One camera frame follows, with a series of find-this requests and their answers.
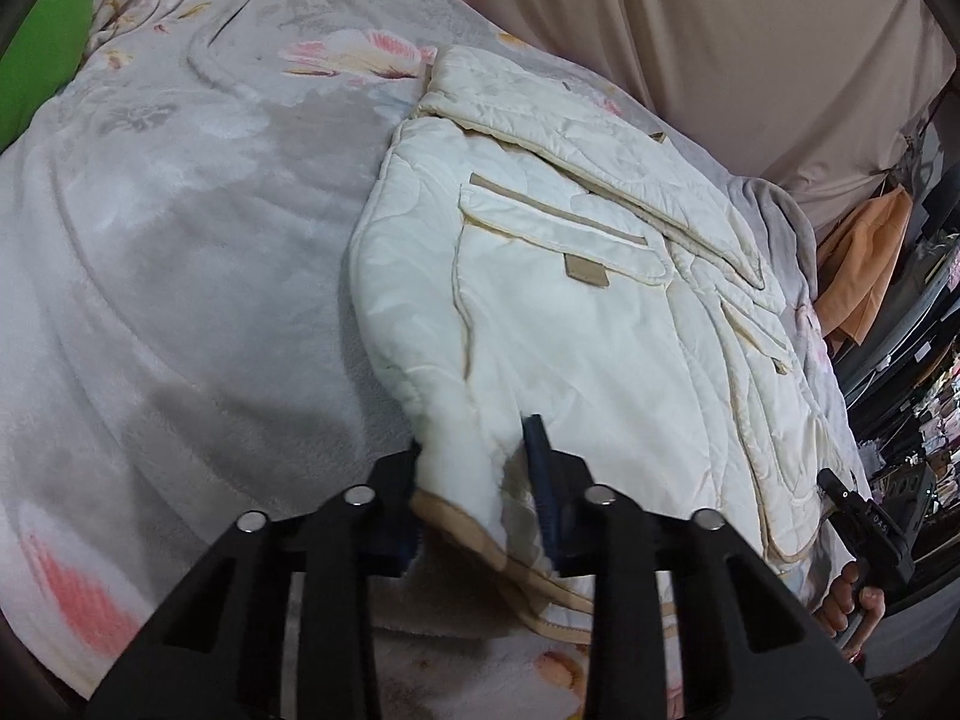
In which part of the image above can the beige backdrop curtain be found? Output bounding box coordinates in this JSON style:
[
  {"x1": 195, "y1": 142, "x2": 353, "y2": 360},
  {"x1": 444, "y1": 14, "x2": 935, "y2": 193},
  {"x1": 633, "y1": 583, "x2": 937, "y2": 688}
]
[{"x1": 464, "y1": 0, "x2": 957, "y2": 231}]

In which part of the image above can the grey floral fleece blanket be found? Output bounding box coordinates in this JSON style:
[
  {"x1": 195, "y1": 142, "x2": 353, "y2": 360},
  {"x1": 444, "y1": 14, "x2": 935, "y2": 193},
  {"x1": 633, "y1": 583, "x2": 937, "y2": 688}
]
[{"x1": 0, "y1": 0, "x2": 879, "y2": 720}]

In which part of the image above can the orange hanging cloth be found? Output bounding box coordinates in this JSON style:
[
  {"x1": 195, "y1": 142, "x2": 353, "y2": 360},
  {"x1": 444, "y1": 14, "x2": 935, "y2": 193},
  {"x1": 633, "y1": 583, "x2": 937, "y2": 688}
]
[{"x1": 814, "y1": 187, "x2": 913, "y2": 356}]

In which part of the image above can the cream quilted jacket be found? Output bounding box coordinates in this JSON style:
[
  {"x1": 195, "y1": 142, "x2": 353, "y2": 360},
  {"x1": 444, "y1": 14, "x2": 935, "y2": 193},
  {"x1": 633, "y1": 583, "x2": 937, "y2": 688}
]
[{"x1": 350, "y1": 46, "x2": 850, "y2": 642}]

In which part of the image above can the green plush toy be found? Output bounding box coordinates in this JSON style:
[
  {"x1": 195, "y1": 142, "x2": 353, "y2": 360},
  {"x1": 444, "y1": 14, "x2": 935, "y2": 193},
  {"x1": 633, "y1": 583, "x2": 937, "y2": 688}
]
[{"x1": 2, "y1": 0, "x2": 93, "y2": 149}]

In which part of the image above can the person's right hand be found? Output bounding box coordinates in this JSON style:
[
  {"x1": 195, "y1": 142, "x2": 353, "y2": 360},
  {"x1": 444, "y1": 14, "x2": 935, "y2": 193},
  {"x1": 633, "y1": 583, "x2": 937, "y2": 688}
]
[{"x1": 814, "y1": 562, "x2": 887, "y2": 661}]

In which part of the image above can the cluttered dark shelf rack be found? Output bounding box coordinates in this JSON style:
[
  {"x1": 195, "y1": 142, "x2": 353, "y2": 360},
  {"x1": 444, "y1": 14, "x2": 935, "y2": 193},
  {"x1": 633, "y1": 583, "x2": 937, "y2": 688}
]
[{"x1": 835, "y1": 91, "x2": 958, "y2": 605}]

